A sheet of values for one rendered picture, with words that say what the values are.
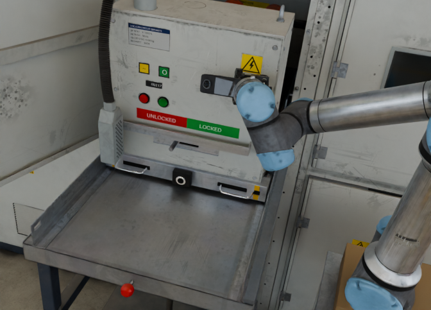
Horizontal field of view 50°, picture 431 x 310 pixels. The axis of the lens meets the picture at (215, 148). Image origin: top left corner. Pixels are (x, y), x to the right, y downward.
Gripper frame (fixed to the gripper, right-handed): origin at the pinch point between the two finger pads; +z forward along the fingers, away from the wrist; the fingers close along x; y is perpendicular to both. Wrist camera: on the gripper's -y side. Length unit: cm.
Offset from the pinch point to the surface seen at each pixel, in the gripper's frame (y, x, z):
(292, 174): 27, -35, 35
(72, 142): -52, -29, 32
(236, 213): 5.2, -39.8, 4.9
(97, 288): -48, -108, 68
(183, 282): -10, -48, -23
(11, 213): -91, -78, 78
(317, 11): 24.5, 21.4, 19.8
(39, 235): -48, -43, -12
